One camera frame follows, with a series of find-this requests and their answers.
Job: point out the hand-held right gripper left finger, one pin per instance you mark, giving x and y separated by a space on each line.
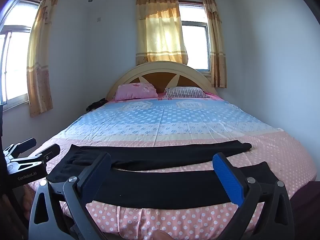
98 169

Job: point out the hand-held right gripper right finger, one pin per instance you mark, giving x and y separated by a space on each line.
228 180

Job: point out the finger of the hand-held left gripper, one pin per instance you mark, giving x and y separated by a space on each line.
50 152
23 146

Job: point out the black pants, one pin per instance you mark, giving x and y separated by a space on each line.
162 187

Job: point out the black bag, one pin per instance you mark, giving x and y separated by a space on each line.
96 105

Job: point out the polka dot bed sheet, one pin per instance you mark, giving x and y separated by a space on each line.
190 122

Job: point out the yellow curtain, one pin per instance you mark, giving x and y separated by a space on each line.
40 62
160 30
216 42

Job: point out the pink pillow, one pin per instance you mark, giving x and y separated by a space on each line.
136 92

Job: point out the large side window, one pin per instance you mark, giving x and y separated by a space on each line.
17 55

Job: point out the striped pillow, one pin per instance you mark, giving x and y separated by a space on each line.
186 92

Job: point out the window behind headboard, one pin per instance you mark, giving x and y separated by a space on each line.
195 45

